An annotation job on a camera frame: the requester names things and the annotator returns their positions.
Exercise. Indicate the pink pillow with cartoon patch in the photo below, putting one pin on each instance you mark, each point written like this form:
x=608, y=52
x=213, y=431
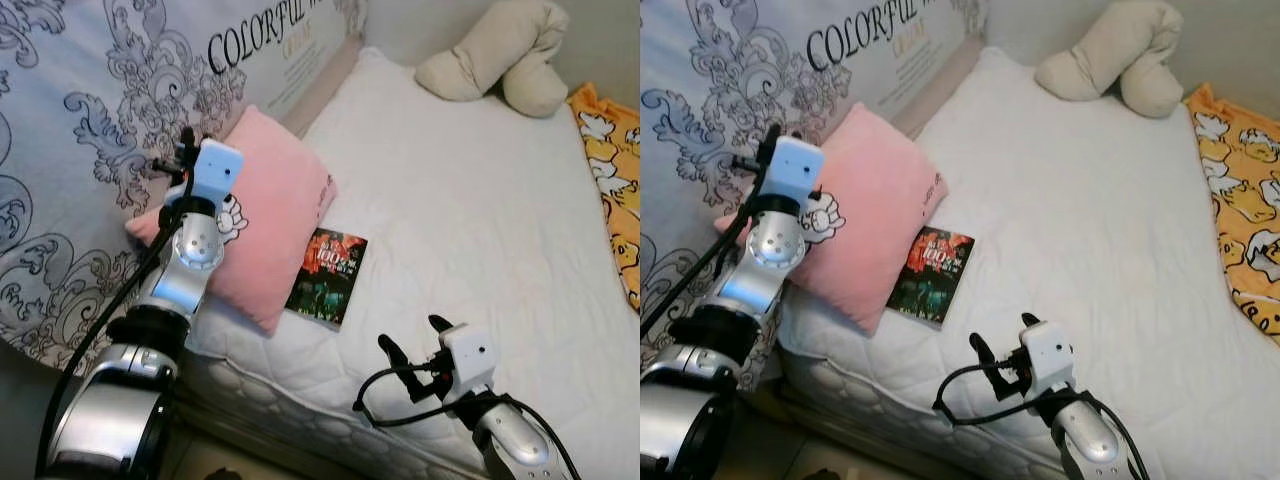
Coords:
x=880, y=200
x=270, y=200

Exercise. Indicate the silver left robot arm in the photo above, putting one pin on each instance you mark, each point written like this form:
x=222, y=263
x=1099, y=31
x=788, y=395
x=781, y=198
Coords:
x=775, y=250
x=190, y=265

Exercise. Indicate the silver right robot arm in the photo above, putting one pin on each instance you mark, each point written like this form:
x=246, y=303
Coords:
x=520, y=445
x=1090, y=445

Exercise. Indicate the white quilted mattress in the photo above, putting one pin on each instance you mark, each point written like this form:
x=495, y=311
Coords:
x=470, y=220
x=1080, y=220

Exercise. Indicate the grey printed scroll pattern fabric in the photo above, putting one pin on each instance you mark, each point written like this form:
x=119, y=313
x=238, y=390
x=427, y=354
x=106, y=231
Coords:
x=60, y=60
x=700, y=60

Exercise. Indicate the orange egg cartoon blanket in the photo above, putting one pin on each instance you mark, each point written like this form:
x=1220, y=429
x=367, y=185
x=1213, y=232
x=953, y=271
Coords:
x=1245, y=200
x=615, y=180

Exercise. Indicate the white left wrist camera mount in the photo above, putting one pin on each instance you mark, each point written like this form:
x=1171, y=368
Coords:
x=795, y=170
x=215, y=175

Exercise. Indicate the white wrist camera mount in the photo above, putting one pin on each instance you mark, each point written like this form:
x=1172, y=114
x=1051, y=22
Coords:
x=468, y=355
x=215, y=175
x=795, y=170
x=1047, y=355

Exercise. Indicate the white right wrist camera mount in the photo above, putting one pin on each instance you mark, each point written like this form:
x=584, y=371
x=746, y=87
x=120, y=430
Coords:
x=468, y=355
x=1047, y=355

